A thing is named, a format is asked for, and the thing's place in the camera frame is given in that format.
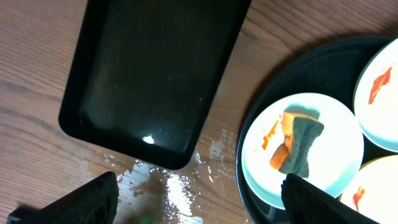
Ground light blue plate back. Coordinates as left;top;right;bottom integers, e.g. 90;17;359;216
353;39;397;152

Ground light blue plate front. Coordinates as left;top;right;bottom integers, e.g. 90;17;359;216
238;93;364;209

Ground round black tray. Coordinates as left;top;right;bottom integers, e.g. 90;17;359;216
236;36;393;223

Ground rectangular black tray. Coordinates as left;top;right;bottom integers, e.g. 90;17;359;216
58;0;250;170

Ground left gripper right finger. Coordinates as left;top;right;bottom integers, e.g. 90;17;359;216
281;174;377;224

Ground light blue plate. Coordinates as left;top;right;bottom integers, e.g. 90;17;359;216
353;39;397;152
238;93;364;209

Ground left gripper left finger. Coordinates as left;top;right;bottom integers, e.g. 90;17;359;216
6;171;119;224

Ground orange green sponge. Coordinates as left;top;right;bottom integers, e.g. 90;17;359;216
269;112;325;178

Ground yellow plate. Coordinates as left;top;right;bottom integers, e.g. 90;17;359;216
340;155;397;224

